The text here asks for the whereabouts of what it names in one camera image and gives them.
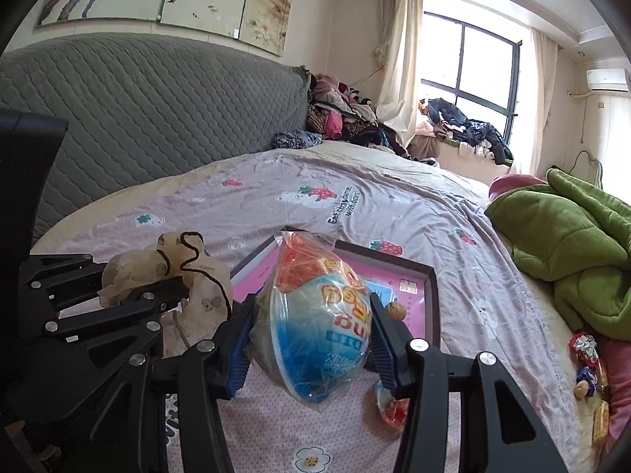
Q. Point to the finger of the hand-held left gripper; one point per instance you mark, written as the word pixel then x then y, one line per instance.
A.
pixel 64 276
pixel 167 293

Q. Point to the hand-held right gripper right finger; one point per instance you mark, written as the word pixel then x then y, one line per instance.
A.
pixel 382 354

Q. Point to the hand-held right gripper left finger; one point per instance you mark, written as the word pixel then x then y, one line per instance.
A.
pixel 241 359

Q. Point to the shallow brown cardboard box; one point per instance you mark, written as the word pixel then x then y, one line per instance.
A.
pixel 430 305

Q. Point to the large plastic-wrapped toy egg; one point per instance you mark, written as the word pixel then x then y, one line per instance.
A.
pixel 305 325

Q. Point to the orange tangerine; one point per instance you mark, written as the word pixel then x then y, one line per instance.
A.
pixel 396 311

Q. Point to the small plastic-wrapped toy egg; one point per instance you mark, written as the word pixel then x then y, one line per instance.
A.
pixel 392 411

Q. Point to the grey quilted headboard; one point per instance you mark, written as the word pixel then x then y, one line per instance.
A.
pixel 148 108

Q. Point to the dark floral cloth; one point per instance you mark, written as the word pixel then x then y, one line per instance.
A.
pixel 296 139

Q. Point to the beige window seat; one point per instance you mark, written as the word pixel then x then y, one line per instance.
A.
pixel 468 167

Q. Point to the pile of wrapped candies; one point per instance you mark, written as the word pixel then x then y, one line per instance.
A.
pixel 589 364

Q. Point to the green fleece blanket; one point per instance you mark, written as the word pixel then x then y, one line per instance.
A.
pixel 557 236

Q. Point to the pink pillow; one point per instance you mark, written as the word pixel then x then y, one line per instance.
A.
pixel 512 185

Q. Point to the pink cloth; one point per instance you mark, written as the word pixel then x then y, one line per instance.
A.
pixel 618 384

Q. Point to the pile of dark clothes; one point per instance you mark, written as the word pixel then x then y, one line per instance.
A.
pixel 468 128

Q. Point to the pile of mixed clothes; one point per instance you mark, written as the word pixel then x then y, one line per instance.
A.
pixel 345 113

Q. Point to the cream curtain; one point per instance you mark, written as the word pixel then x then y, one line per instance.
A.
pixel 402 59
pixel 540 103

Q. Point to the black framed window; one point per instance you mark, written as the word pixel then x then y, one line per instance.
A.
pixel 483 59

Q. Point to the white air conditioner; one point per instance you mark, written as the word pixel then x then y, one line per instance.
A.
pixel 607 79

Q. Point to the flower wall painting panel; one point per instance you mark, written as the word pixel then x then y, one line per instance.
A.
pixel 268 5

